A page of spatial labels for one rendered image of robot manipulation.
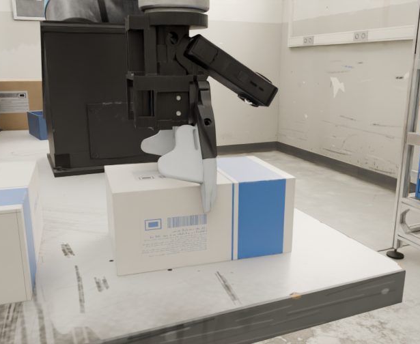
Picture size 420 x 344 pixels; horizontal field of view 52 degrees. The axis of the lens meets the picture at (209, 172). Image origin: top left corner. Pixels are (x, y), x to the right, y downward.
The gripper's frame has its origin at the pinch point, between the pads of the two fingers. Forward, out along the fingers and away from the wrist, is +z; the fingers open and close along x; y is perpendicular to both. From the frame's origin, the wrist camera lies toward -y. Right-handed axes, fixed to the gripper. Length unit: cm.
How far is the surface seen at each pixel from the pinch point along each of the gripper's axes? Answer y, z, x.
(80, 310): 13.6, 6.3, 11.4
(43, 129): 23, 3, -83
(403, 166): -129, 31, -110
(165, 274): 5.1, 6.3, 6.9
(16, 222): 18.5, -1.4, 8.3
